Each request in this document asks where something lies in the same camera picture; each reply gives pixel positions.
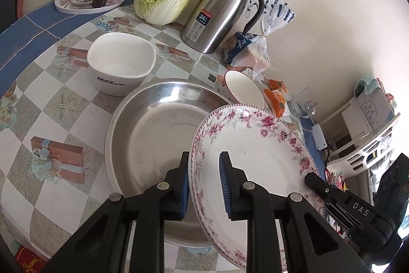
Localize round plate pink floral rim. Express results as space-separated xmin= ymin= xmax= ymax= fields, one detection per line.
xmin=188 ymin=103 xmax=326 ymax=270

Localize white square bowl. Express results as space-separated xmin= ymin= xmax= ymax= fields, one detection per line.
xmin=87 ymin=32 xmax=156 ymax=97

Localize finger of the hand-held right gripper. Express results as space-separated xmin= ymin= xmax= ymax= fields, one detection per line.
xmin=303 ymin=172 xmax=344 ymax=201

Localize white plastic basket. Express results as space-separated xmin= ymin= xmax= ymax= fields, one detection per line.
xmin=326 ymin=113 xmax=401 ymax=179

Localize colourful plastic clips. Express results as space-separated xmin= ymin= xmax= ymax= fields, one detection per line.
xmin=326 ymin=169 xmax=347 ymax=193

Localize blue plaid cloth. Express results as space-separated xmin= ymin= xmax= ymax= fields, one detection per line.
xmin=0 ymin=0 xmax=320 ymax=146

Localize red embroidered cushion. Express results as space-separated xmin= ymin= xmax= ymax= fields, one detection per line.
xmin=14 ymin=244 xmax=48 ymax=273

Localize bagged bread loaf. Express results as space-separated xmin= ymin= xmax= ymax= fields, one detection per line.
xmin=223 ymin=0 xmax=296 ymax=80

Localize white shelf unit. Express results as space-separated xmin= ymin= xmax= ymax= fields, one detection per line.
xmin=320 ymin=97 xmax=361 ymax=149

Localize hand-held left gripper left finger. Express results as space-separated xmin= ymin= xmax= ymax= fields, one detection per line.
xmin=41 ymin=151 xmax=191 ymax=273

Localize white bowl strawberry print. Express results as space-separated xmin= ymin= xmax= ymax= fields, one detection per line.
xmin=224 ymin=70 xmax=266 ymax=110

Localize white power adapter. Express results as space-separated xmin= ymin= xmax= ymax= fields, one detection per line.
xmin=311 ymin=124 xmax=328 ymax=151

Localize stainless steel thermos jug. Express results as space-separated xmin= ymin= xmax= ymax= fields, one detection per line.
xmin=179 ymin=0 xmax=266 ymax=54

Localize black cable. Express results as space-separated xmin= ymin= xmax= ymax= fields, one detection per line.
xmin=323 ymin=145 xmax=333 ymax=172

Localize large stainless steel basin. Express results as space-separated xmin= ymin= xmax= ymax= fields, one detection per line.
xmin=104 ymin=78 xmax=237 ymax=247

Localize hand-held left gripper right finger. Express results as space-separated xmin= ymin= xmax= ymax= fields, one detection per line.
xmin=218 ymin=151 xmax=371 ymax=273

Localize dark grey cabinet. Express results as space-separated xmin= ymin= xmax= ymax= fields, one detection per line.
xmin=0 ymin=0 xmax=23 ymax=34

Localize white oval floral tray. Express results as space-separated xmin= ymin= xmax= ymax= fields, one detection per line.
xmin=54 ymin=0 xmax=127 ymax=15

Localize white printed box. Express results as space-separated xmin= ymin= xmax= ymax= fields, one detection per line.
xmin=355 ymin=78 xmax=395 ymax=129

